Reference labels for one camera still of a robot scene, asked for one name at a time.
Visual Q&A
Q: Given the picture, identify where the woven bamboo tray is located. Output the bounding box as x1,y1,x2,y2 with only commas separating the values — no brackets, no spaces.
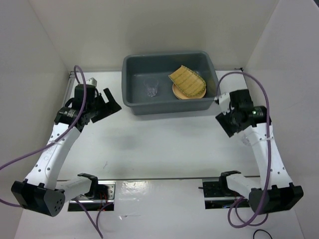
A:
168,65,206,98

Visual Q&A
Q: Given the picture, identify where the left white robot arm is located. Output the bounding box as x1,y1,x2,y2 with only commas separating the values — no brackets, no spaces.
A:
11,84,121,217

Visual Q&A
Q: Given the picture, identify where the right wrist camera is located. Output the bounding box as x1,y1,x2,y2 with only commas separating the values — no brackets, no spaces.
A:
214,93,233,115

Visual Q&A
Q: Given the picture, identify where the clear plastic cup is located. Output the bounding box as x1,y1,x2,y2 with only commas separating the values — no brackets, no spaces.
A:
144,78,159,97

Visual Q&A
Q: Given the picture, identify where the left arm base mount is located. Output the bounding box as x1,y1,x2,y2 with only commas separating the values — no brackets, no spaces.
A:
75,180,116,212

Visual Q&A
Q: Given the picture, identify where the grey plastic bin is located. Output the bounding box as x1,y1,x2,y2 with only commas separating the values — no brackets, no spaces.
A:
122,50,218,116

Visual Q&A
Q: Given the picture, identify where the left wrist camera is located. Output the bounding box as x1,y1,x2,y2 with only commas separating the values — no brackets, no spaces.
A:
86,78,97,87

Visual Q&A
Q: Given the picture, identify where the black cable loop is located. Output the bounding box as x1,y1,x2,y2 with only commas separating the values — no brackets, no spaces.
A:
253,229,274,239

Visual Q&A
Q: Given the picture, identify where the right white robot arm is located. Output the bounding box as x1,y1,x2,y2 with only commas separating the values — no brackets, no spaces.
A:
215,90,304,215

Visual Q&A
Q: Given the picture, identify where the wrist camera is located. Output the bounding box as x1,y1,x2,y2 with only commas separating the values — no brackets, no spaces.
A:
214,93,233,115
86,78,97,87

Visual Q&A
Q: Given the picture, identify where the tan wooden plate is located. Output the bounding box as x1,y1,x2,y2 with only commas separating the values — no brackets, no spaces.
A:
172,83,207,100

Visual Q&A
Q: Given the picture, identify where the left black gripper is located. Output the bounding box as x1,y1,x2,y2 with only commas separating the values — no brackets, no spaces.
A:
88,88,122,123

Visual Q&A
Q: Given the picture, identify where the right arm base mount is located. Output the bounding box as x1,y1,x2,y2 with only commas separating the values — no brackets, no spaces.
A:
198,178,241,209

